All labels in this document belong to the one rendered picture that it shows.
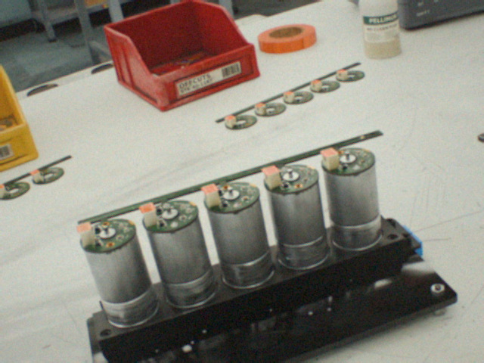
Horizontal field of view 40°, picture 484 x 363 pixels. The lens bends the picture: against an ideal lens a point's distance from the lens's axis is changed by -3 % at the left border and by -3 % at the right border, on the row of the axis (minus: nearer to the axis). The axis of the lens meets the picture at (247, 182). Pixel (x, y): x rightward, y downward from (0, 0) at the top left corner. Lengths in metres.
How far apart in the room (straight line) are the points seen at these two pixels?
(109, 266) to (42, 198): 0.21
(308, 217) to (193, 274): 0.06
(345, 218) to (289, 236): 0.03
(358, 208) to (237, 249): 0.06
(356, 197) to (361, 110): 0.21
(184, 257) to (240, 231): 0.03
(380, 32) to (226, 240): 0.35
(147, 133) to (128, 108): 0.07
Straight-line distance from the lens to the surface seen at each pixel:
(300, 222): 0.30
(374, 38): 0.61
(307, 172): 0.30
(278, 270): 0.32
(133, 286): 0.30
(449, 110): 0.50
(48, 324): 0.36
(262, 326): 0.30
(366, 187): 0.31
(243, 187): 0.30
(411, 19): 0.67
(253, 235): 0.30
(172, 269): 0.30
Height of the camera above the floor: 0.96
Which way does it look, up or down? 28 degrees down
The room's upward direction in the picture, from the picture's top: 11 degrees counter-clockwise
